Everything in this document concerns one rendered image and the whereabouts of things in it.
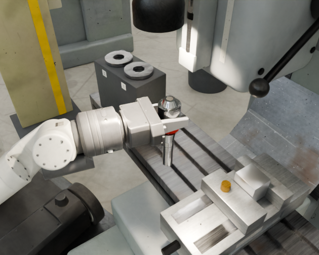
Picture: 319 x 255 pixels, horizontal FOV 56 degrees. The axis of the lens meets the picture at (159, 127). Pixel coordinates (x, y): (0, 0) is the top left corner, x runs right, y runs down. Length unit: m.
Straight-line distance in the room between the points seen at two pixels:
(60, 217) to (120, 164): 1.01
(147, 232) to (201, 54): 0.52
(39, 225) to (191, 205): 0.69
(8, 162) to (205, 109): 2.19
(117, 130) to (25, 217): 0.84
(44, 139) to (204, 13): 0.32
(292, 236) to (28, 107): 2.10
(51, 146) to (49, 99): 2.00
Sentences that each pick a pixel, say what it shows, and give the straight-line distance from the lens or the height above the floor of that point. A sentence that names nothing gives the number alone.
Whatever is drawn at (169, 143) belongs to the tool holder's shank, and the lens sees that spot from 0.66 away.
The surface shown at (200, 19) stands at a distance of 0.48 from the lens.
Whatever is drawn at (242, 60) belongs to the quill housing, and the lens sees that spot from 0.48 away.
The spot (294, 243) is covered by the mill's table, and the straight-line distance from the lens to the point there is 0.82.
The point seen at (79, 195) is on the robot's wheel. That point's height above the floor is 0.60.
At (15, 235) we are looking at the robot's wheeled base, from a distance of 1.27.
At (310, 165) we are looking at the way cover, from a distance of 0.99.
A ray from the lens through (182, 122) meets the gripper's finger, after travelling 0.60.
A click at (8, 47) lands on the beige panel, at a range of 2.27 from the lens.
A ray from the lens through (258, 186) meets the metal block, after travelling 0.70.
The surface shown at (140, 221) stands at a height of 0.86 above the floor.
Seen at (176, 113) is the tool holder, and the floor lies 1.24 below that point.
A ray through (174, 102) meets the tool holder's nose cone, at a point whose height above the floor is 1.25.
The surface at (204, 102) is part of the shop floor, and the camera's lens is 2.72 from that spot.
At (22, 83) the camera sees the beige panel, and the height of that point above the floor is 0.41.
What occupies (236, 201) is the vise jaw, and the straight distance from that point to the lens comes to 0.70.
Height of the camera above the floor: 1.60
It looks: 41 degrees down
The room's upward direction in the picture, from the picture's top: straight up
